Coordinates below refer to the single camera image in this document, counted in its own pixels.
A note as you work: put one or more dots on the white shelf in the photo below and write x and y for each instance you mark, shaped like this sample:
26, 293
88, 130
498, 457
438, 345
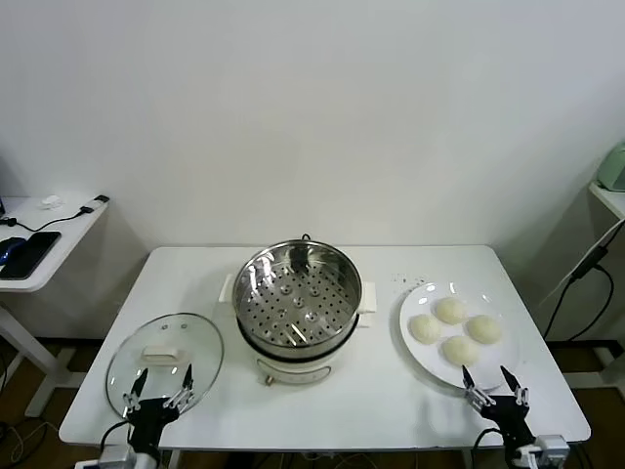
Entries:
610, 198

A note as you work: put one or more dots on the white side desk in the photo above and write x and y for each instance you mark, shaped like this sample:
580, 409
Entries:
68, 229

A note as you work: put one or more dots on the blue computer mouse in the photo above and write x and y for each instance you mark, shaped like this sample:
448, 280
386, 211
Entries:
11, 248

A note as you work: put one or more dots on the small white case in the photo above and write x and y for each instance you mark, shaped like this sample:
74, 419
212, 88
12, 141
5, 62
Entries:
50, 201

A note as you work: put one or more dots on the white round plate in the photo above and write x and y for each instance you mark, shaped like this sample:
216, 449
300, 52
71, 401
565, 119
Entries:
498, 361

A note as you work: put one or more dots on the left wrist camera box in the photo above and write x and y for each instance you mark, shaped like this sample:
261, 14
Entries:
116, 459

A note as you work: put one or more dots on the pale green appliance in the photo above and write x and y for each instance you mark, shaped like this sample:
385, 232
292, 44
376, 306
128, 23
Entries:
614, 168

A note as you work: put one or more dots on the white steamed baozi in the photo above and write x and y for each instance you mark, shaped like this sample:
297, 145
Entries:
461, 350
484, 328
426, 328
451, 310

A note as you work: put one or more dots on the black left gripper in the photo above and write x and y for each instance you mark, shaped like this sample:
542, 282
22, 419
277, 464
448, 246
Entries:
149, 420

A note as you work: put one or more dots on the dark crumbs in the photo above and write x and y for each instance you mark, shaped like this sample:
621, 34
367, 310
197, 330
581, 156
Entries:
406, 280

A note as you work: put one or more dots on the glass pot lid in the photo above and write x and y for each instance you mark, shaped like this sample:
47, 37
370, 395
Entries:
161, 342

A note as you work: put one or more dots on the white electric cooker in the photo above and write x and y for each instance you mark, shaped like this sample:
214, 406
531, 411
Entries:
293, 369

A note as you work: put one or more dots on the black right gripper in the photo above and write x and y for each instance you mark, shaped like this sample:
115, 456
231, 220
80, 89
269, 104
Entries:
510, 415

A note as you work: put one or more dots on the black smartphone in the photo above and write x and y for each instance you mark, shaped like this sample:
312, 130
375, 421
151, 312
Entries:
29, 254

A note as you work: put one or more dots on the steel steamer basket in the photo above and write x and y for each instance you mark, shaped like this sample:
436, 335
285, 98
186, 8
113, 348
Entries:
293, 298

